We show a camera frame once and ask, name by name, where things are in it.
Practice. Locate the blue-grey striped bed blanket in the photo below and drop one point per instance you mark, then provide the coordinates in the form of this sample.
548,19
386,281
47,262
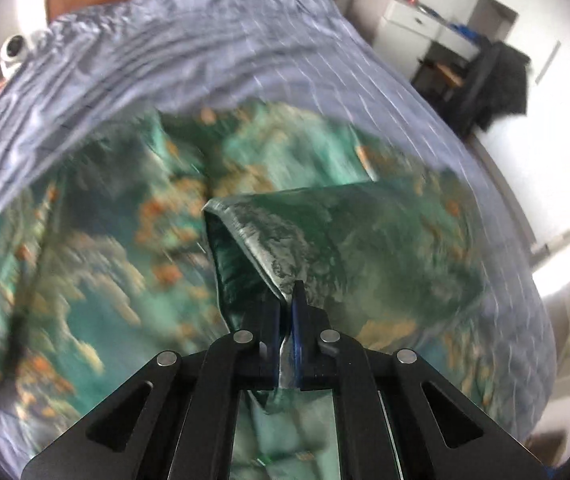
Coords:
215,50

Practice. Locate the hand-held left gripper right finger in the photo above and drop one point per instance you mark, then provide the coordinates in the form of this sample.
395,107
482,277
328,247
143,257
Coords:
298,332

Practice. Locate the dark jacket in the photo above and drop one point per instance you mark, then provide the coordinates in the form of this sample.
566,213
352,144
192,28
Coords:
502,85

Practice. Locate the white desk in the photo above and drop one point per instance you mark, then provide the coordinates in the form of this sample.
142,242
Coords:
412,17

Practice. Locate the wooden chair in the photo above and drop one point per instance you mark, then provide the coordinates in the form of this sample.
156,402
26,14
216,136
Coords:
440,72

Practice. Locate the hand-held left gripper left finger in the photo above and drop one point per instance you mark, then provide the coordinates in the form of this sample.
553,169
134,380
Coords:
267,342

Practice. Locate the green floral printed cloth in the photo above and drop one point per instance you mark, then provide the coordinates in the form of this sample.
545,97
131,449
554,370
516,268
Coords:
360,240

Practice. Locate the white wardrobe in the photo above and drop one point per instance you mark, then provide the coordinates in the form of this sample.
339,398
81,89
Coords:
555,20

